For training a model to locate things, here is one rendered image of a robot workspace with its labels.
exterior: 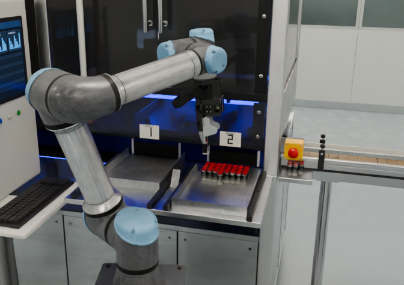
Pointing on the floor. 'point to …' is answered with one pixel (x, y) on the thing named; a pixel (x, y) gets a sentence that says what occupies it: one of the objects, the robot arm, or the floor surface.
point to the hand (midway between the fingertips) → (202, 138)
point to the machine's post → (274, 123)
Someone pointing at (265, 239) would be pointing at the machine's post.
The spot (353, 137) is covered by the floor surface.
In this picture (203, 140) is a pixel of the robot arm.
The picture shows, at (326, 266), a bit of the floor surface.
